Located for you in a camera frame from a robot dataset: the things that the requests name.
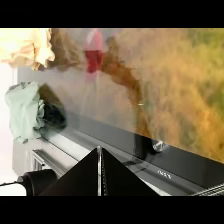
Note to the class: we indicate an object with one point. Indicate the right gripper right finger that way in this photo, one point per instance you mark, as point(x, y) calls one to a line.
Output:
point(121, 181)

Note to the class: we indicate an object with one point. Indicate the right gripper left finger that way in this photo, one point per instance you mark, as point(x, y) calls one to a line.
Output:
point(80, 180)

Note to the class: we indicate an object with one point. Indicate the cream T-shirt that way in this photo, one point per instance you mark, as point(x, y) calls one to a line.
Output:
point(23, 45)

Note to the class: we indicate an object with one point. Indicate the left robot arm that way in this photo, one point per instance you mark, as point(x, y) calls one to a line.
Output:
point(38, 182)

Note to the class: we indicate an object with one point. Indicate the black garment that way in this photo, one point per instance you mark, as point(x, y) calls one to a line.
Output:
point(53, 115)

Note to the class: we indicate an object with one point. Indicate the pale green garment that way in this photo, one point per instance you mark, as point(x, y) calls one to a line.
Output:
point(23, 111)

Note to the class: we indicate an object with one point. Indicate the silver frame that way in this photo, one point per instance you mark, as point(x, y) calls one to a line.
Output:
point(63, 146)

